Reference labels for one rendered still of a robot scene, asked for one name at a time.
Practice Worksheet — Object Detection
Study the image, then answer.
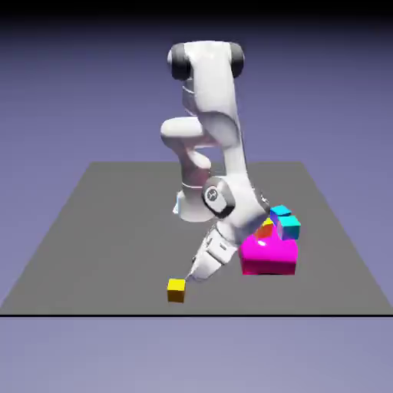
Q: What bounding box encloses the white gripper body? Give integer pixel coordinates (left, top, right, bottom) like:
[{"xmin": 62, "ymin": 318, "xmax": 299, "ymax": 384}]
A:
[{"xmin": 185, "ymin": 221, "xmax": 243, "ymax": 282}]

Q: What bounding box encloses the small yellow cube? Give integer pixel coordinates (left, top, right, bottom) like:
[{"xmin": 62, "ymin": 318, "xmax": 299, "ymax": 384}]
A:
[
  {"xmin": 167, "ymin": 278, "xmax": 187, "ymax": 304},
  {"xmin": 255, "ymin": 217, "xmax": 275, "ymax": 240}
]

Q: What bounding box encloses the small cyan cube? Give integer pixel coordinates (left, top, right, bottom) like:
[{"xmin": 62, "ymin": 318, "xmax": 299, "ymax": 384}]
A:
[
  {"xmin": 276, "ymin": 215, "xmax": 302, "ymax": 241},
  {"xmin": 269, "ymin": 204, "xmax": 292, "ymax": 223}
]

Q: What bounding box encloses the large magenta box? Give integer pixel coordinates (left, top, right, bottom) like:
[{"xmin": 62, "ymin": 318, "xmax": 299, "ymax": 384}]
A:
[{"xmin": 238, "ymin": 230, "xmax": 299, "ymax": 276}]

